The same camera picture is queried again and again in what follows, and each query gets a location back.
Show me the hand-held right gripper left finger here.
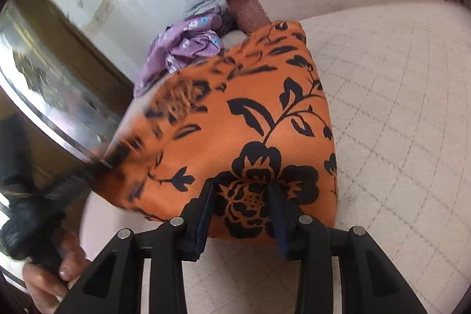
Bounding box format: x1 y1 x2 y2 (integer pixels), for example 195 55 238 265
61 182 218 314

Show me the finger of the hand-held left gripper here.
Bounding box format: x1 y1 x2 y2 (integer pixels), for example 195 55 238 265
43 161 113 206

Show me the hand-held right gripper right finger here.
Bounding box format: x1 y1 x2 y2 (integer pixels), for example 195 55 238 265
267 183 429 314

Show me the orange black floral shirt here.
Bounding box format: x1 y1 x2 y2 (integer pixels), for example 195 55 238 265
86 20 338 249

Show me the person's left hand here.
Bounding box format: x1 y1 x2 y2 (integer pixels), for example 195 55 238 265
22 229 93 314

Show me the wooden door with glass panel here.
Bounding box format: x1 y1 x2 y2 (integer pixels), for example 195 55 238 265
0 0 137 300

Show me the purple floral garment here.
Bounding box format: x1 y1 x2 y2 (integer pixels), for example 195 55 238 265
133 13 225 97

